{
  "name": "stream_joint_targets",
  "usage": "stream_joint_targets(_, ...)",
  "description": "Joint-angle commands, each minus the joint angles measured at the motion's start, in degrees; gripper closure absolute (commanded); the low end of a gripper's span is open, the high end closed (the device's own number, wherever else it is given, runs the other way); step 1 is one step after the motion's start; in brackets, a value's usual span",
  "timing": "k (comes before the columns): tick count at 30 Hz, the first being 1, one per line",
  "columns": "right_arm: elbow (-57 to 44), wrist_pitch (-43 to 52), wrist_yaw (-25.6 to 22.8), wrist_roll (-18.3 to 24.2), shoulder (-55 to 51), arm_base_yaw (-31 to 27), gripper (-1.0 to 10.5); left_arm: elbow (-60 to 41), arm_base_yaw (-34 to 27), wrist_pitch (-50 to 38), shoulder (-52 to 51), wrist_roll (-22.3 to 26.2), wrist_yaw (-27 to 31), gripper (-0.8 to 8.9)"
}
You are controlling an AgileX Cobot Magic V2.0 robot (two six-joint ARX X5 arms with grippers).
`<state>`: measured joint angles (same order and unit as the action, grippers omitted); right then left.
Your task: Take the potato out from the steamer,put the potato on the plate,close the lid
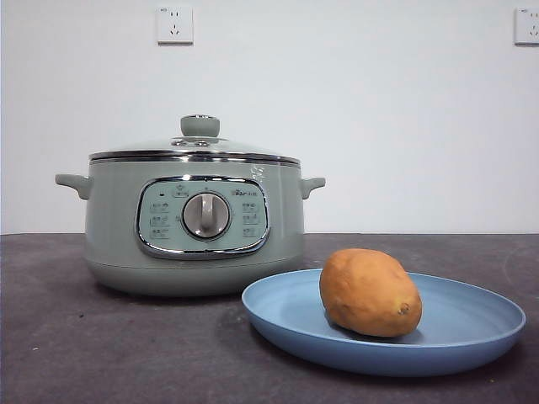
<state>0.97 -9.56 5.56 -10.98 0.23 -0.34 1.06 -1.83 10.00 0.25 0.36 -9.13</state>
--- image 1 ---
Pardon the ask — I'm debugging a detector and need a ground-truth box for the grey steamer control dial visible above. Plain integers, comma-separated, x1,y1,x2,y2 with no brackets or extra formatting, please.
181,192,232,241

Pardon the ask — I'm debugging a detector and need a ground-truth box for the blue round plate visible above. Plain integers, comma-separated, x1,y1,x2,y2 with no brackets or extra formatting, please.
241,268,527,377

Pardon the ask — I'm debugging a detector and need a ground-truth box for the white wall socket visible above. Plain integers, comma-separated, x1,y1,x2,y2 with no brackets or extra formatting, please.
157,5,195,46
513,7,539,47

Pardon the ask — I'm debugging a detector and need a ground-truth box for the glass lid with green knob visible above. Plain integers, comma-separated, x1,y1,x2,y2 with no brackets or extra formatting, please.
88,114,302,163

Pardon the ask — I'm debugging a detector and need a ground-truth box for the grey-green electric steamer pot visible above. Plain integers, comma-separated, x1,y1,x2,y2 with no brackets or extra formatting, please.
54,158,327,298

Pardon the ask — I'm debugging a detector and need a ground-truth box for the brown potato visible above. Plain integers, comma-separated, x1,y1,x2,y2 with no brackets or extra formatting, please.
318,247,424,339

